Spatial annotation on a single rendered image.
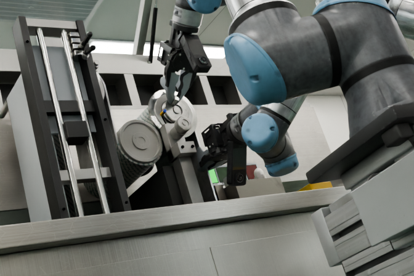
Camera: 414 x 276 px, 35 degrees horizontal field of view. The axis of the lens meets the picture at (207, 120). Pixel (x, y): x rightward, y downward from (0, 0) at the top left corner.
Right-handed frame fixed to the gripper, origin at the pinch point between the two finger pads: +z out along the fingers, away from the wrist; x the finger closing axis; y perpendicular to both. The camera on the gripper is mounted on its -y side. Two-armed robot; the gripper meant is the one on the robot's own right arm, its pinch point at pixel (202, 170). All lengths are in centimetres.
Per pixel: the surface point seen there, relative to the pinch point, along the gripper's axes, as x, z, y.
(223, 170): -30.2, 29.4, 10.7
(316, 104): -351, 263, 161
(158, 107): 10.7, -3.4, 17.6
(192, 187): 10.0, -7.2, -7.0
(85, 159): 24.4, 16.9, 12.5
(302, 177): -64, 30, 6
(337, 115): -373, 263, 148
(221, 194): -2.1, -1.8, -7.8
